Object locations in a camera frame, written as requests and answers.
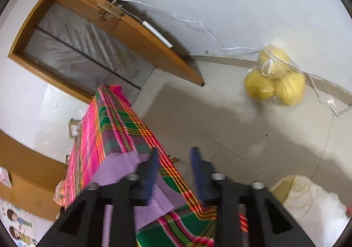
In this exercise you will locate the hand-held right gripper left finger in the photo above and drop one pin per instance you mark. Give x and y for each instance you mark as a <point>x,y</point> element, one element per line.
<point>151,177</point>

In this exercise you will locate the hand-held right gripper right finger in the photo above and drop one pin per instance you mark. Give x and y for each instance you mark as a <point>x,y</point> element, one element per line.
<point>196,174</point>

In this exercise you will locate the purple fleece garment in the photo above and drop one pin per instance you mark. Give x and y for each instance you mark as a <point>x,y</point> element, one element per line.
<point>121,164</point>

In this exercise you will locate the pink green plaid bedsheet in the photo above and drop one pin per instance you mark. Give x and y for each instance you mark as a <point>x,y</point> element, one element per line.
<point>110,126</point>

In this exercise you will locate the brown cardboard box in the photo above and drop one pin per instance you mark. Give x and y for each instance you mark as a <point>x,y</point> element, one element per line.
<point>74,128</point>

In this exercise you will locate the bag of oranges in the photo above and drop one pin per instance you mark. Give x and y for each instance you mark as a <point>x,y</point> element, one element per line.
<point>60,193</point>

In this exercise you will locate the yellow pomelo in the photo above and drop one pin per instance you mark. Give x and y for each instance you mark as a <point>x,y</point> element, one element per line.
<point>291,90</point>
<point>277,58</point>
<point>260,87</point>

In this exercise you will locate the wooden wardrobe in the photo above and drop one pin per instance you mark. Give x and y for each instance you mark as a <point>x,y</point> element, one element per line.
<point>30,170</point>

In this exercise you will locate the white quilted cloth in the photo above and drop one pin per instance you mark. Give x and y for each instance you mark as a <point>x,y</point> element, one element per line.
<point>313,208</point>

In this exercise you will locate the clear bag of pomelos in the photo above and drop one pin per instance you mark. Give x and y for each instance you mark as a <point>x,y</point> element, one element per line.
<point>275,79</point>

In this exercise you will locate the wooden door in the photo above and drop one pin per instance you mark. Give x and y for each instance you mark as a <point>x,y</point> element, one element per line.
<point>154,43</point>

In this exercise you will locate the clear plastic door curtain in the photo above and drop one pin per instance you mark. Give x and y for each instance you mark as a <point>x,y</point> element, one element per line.
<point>82,51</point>

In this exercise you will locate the white plastic bar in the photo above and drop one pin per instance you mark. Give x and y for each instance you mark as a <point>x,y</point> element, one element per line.
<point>158,34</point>

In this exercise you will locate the white plastic bag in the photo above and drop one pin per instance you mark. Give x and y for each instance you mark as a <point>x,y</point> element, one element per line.
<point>5,178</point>

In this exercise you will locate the cartoon couple wall sticker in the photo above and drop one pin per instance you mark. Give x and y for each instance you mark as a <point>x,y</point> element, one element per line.
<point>16,225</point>

